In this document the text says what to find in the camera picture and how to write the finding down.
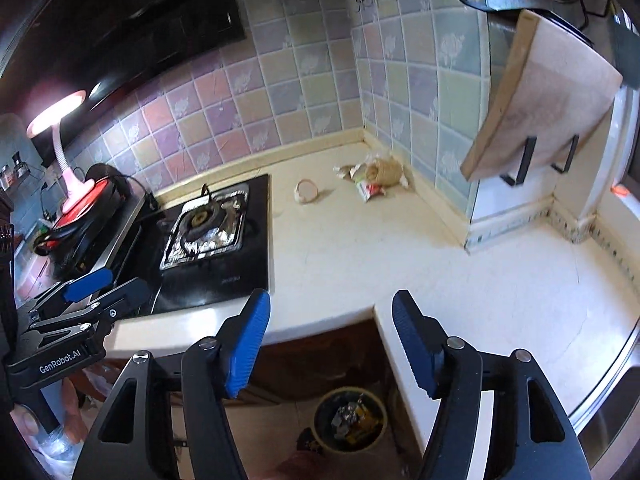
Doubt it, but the wooden cutting board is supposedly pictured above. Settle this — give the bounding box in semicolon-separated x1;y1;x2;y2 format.
459;9;624;182

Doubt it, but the cream round waste bin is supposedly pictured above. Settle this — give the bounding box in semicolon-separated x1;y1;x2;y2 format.
312;386;388;456

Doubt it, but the foil-lined gas burner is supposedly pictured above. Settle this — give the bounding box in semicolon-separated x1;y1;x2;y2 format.
160;183;250;271

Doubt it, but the wooden base cabinet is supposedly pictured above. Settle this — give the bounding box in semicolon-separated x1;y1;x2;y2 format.
82;317;401;411

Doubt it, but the black range hood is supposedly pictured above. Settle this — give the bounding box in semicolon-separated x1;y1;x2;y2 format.
0;0;248;171

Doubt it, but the clear plastic bag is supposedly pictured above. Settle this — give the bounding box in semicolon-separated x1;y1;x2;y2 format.
27;360;118;468

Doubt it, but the person's left hand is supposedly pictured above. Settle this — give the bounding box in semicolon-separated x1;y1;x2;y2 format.
11;375;91;443

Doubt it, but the yellow packet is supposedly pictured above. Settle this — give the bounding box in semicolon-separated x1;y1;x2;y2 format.
350;405;383;443

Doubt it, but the aluminium foil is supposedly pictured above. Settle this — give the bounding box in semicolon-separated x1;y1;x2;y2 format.
331;404;358;433

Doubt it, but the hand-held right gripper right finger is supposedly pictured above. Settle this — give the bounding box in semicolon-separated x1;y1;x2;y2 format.
391;289;593;480

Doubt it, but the black cutting board rack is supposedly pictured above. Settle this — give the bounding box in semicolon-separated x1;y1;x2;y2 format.
500;135;581;187

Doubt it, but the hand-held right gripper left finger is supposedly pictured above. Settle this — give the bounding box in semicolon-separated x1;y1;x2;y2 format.
85;288;272;480

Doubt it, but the black glass gas cooktop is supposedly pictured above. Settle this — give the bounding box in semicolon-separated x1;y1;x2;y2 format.
117;174;271;317

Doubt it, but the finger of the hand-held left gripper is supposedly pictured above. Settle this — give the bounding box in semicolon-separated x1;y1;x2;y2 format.
17;267;114;318
27;277;150;343

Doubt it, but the stainless steel sink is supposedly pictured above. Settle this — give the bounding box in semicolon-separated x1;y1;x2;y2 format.
565;317;640;471

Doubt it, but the wire seasoning rack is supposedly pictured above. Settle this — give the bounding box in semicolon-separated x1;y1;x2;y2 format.
0;150;46;193

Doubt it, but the pink desk lamp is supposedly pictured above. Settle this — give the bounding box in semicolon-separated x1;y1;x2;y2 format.
26;89;102;214

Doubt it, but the window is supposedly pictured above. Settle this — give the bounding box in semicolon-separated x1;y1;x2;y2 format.
597;10;640;196

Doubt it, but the black power cable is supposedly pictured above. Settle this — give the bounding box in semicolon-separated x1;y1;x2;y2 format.
117;175;162;212

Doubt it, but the red black electric griddle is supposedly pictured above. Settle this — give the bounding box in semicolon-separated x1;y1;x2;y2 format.
32;162;146;261

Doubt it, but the red green snack wrapper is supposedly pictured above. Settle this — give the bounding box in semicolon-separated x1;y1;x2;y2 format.
355;175;385;204

